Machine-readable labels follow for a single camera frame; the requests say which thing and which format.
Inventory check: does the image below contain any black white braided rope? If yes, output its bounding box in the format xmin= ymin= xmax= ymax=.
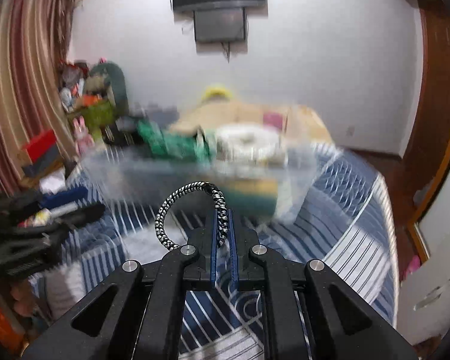
xmin=154 ymin=180 xmax=230 ymax=252

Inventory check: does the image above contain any yellow green sponge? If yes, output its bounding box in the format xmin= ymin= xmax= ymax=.
xmin=222 ymin=180 xmax=278 ymax=217

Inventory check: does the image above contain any clear plastic storage box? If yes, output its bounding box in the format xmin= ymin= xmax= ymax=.
xmin=78 ymin=102 xmax=320 ymax=226

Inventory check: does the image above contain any green patterned cloth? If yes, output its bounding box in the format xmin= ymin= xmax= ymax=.
xmin=136 ymin=119 xmax=211 ymax=163

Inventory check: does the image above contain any white drawstring bag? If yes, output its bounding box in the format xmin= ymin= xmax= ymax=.
xmin=214 ymin=124 xmax=287 ymax=166

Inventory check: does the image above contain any floral fabric pouch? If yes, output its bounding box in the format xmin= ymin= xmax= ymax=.
xmin=196 ymin=127 xmax=218 ymax=161

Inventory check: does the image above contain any red box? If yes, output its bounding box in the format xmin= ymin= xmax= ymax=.
xmin=18 ymin=129 xmax=57 ymax=165

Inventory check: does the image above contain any blue white patterned bedspread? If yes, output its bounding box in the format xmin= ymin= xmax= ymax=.
xmin=31 ymin=143 xmax=398 ymax=359

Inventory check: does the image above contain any pink bunny plush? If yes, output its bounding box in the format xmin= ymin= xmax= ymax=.
xmin=73 ymin=116 xmax=95 ymax=157

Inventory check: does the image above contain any white perforated board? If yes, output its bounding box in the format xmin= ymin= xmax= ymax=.
xmin=397 ymin=233 xmax=450 ymax=345

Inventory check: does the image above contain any green storage box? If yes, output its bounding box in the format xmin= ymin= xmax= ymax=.
xmin=66 ymin=101 xmax=116 ymax=133

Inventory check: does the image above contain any grey green neck pillow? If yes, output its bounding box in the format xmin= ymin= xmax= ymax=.
xmin=85 ymin=62 xmax=129 ymax=116

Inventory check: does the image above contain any pink small object on blanket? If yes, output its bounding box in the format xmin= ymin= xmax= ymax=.
xmin=262 ymin=112 xmax=284 ymax=131

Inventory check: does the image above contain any striped brown curtain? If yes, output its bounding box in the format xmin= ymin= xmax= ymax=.
xmin=0 ymin=0 xmax=75 ymax=194

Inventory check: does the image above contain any yellow curved pillow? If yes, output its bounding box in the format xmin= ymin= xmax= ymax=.
xmin=201 ymin=85 xmax=233 ymax=103

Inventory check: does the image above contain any wooden wardrobe frame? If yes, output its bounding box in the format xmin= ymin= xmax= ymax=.
xmin=370 ymin=0 xmax=450 ymax=229

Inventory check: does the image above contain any small black wall monitor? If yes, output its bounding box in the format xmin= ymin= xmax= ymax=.
xmin=193 ymin=7 xmax=246 ymax=44

